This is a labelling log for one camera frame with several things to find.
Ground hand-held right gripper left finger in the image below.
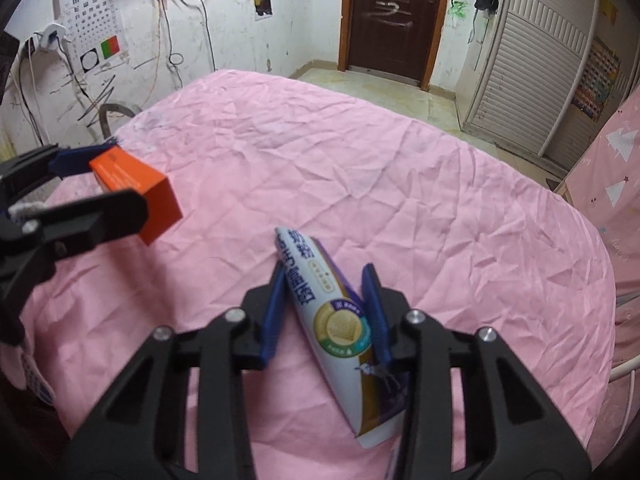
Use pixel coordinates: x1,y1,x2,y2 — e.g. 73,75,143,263
60,261,287,480

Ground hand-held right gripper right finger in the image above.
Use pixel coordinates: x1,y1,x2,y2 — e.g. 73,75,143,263
361,263,591,480

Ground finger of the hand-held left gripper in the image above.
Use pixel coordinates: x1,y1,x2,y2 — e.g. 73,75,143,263
0,141,123,206
22,187,149,261

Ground white toothpaste tube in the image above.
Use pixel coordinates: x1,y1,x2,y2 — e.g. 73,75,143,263
275,226,408,451

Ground orange cardboard box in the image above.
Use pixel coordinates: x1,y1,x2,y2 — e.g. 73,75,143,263
89,149,184,246

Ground white power strip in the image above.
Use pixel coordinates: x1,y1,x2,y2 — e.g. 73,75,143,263
22,24,71,56

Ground pink bed sheet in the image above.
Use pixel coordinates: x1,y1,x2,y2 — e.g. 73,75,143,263
25,69,617,480

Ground eye chart poster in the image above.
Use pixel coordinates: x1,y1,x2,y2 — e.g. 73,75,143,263
52,0,125,73

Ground pink printed curtain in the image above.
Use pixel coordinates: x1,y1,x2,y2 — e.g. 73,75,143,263
565,90,640,421

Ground white shutter wardrobe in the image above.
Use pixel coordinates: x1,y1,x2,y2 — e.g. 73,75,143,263
460,0,631,171

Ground dark brown door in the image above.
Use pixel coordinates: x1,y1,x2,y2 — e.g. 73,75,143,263
337,0,455,92

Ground white wall cables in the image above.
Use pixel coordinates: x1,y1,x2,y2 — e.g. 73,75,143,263
155,0,222,81

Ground wooden bed frame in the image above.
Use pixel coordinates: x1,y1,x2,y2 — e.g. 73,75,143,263
552,177,576,206

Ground colourful grid wall poster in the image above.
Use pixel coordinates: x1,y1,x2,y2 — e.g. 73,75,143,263
570,35,622,122

